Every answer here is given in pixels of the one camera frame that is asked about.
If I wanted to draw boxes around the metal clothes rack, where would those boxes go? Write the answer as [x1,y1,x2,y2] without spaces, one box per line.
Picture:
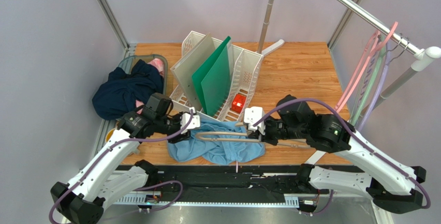
[256,0,441,165]

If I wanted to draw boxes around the grey folder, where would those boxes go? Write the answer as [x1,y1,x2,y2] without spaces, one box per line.
[170,31,215,111]

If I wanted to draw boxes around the pink garment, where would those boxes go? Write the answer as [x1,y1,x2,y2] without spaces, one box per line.
[135,58,165,108]

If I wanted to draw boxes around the green plastic hanger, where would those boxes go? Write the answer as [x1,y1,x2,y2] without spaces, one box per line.
[349,35,384,127]

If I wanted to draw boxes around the purple plastic hanger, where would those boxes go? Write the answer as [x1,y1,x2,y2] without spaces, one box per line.
[356,43,392,130]

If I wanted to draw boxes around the yellow inside mug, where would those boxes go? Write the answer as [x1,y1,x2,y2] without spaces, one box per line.
[105,128,116,142]

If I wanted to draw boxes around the light blue shorts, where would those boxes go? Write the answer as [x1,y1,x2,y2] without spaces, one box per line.
[167,120,266,165]

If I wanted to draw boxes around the white file organizer rack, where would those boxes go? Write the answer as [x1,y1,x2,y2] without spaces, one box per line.
[170,38,263,121]

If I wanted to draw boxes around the purple cable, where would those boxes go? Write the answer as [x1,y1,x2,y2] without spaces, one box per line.
[253,98,431,216]
[48,108,195,224]

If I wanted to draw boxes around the navy blue garment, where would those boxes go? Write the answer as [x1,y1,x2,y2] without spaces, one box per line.
[92,58,165,121]

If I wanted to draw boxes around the green folder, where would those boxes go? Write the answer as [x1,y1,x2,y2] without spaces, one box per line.
[193,36,231,116]

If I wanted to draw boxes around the grey laundry basket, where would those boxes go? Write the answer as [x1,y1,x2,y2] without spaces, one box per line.
[115,54,169,121]

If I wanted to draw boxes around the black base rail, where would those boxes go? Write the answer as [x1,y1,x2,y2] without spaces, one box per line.
[119,163,330,204]

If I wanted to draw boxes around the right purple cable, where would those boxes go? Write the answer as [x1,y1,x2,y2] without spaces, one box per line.
[253,98,431,216]

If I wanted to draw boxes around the beige wooden hanger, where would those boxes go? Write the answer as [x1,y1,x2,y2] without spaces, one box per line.
[195,131,311,149]

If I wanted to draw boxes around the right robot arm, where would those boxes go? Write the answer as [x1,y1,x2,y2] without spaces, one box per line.
[244,95,431,214]

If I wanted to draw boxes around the pink plastic hanger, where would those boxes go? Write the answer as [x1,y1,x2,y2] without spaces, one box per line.
[334,21,399,113]

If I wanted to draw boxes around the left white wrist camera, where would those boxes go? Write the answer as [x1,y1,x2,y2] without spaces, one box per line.
[181,107,201,133]

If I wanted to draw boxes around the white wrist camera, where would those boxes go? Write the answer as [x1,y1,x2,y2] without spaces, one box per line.
[243,107,265,133]
[181,107,201,133]

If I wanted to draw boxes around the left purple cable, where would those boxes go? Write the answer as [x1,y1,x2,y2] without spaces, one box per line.
[48,108,195,224]

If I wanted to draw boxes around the red cube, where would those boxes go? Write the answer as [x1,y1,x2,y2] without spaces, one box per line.
[230,94,246,113]

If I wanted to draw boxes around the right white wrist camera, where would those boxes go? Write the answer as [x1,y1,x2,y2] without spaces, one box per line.
[243,107,265,133]

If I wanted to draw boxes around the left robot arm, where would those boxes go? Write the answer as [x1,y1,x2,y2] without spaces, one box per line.
[49,93,200,223]

